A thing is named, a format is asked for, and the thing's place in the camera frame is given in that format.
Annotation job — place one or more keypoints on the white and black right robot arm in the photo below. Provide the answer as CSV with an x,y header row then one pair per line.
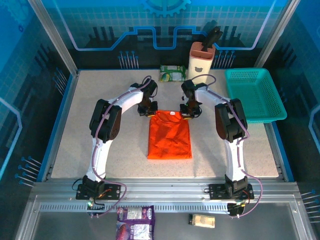
x,y
207,97

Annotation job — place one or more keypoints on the orange t-shirt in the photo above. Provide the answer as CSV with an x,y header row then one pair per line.
x,y
170,140

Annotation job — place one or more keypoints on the small tan packet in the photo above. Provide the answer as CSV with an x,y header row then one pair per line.
x,y
203,221

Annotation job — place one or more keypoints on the aluminium rail frame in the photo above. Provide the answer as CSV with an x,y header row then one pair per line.
x,y
162,190

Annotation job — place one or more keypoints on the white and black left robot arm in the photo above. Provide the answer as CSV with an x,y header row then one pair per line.
x,y
130,100

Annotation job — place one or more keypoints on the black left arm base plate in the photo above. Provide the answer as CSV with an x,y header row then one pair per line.
x,y
115,191

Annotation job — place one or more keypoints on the purple snack bag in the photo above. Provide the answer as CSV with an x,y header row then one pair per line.
x,y
136,225

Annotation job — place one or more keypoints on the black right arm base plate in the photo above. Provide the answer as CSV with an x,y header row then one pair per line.
x,y
216,191

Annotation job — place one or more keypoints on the cream knife block pink top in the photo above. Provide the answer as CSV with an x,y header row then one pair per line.
x,y
198,70

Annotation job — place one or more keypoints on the teal plastic basket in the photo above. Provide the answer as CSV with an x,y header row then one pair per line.
x,y
252,95

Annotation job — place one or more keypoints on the aluminium frame post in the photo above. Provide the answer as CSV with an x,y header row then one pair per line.
x,y
55,37
274,37

